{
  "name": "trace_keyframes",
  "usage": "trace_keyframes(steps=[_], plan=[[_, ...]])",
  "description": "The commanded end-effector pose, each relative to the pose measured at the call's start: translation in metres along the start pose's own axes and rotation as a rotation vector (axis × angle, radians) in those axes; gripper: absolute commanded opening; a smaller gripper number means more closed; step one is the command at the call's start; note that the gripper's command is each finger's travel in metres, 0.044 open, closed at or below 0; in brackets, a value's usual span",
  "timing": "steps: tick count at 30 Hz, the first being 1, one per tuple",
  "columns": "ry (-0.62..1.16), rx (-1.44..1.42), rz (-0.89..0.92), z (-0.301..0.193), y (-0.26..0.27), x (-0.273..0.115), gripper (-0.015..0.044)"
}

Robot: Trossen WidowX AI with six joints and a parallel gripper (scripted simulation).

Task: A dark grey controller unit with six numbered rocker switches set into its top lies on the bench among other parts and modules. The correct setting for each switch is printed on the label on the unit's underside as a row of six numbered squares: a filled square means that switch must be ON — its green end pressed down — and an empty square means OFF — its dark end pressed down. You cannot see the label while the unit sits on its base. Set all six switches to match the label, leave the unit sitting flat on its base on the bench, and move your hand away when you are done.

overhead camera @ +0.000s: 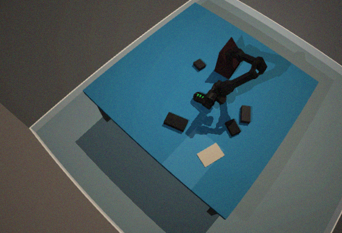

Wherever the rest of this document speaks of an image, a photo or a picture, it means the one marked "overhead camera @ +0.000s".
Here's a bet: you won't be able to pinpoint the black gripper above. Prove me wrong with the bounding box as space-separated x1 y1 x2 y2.
202 100 213 109

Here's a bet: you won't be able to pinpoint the beige flat rectangular block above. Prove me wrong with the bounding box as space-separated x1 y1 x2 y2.
197 143 225 167

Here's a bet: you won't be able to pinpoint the dark grey switch panel with green rocker switches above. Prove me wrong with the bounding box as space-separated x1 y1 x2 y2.
193 92 206 104

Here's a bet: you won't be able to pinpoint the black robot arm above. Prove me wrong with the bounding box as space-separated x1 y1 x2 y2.
204 47 268 105

